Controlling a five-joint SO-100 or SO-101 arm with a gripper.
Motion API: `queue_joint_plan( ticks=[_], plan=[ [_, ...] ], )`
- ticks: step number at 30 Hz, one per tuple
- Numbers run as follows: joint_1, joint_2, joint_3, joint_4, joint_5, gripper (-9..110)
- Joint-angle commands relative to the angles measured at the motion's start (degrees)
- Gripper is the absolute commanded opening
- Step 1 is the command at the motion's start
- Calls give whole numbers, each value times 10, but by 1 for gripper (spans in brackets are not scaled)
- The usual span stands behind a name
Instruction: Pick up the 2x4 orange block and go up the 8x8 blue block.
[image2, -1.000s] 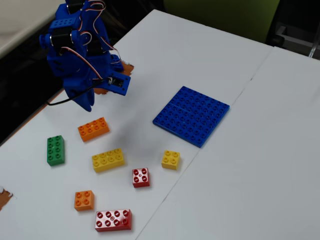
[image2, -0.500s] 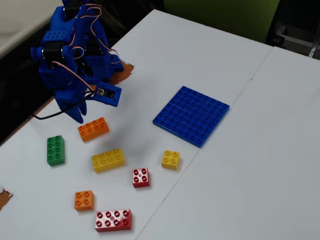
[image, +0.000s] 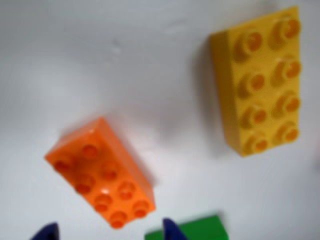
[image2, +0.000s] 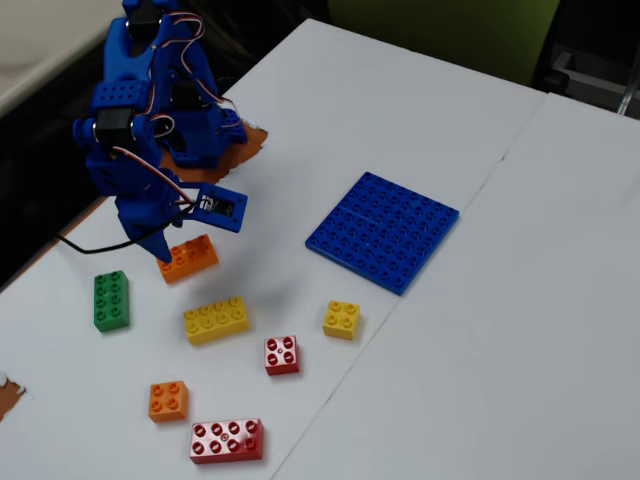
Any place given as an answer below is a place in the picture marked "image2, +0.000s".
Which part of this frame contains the orange 2x4 toy brick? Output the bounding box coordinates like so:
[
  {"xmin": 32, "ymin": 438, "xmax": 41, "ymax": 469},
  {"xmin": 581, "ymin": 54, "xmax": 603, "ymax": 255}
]
[{"xmin": 156, "ymin": 233, "xmax": 220, "ymax": 285}]

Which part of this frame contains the orange 2x2 toy brick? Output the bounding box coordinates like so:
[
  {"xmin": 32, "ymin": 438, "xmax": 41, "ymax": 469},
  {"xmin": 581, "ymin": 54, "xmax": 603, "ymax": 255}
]
[{"xmin": 148, "ymin": 380, "xmax": 190, "ymax": 424}]

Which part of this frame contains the red 2x4 toy brick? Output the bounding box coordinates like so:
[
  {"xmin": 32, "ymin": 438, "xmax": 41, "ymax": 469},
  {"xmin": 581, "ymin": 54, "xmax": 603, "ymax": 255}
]
[{"xmin": 189, "ymin": 417, "xmax": 265, "ymax": 465}]

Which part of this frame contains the grey metal frame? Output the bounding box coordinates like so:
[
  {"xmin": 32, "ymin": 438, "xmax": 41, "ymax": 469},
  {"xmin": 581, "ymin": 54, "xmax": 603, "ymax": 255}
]
[{"xmin": 532, "ymin": 42, "xmax": 640, "ymax": 119}]

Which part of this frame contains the black camera cable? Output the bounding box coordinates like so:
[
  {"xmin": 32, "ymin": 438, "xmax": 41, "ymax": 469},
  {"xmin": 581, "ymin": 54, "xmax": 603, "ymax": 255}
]
[{"xmin": 55, "ymin": 204, "xmax": 201, "ymax": 256}]

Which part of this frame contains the green 2x4 toy brick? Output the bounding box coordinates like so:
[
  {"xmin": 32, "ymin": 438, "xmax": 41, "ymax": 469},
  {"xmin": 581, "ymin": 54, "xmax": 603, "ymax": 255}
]
[{"xmin": 93, "ymin": 270, "xmax": 131, "ymax": 333}]

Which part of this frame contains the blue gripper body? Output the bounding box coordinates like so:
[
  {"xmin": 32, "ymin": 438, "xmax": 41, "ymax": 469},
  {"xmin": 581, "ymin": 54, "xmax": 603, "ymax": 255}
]
[{"xmin": 87, "ymin": 148, "xmax": 202, "ymax": 236}]

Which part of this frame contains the yellow 2x2 toy brick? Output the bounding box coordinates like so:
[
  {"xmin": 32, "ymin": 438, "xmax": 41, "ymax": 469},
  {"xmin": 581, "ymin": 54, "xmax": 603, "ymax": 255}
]
[{"xmin": 322, "ymin": 299, "xmax": 362, "ymax": 342}]

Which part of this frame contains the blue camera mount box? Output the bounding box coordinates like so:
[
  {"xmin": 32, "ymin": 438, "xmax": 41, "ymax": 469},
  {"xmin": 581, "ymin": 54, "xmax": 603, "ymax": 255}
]
[{"xmin": 191, "ymin": 182, "xmax": 249, "ymax": 235}]

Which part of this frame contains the white desk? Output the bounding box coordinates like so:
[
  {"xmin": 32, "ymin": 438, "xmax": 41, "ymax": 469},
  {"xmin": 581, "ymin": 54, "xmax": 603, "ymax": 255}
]
[{"xmin": 0, "ymin": 0, "xmax": 134, "ymax": 119}]

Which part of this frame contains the green chair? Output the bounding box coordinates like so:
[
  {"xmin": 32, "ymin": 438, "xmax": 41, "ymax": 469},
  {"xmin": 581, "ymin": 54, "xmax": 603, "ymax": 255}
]
[{"xmin": 327, "ymin": 0, "xmax": 561, "ymax": 87}]

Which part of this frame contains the blue 8x8 baseplate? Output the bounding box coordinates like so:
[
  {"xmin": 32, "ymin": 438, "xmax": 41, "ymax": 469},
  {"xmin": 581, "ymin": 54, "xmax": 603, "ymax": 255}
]
[{"xmin": 304, "ymin": 171, "xmax": 461, "ymax": 297}]

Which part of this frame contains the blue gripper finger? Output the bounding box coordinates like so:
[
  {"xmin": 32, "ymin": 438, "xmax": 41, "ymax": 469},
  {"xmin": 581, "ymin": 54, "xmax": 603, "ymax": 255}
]
[{"xmin": 130, "ymin": 224, "xmax": 175, "ymax": 265}]

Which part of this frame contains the yellow 2x4 toy brick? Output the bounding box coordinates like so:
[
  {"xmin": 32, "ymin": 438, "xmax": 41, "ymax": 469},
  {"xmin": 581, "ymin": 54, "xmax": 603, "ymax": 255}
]
[{"xmin": 183, "ymin": 295, "xmax": 251, "ymax": 346}]

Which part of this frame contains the red 2x2 toy brick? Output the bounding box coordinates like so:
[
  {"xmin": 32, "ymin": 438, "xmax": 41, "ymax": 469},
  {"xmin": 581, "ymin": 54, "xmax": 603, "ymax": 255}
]
[{"xmin": 263, "ymin": 335, "xmax": 301, "ymax": 377}]

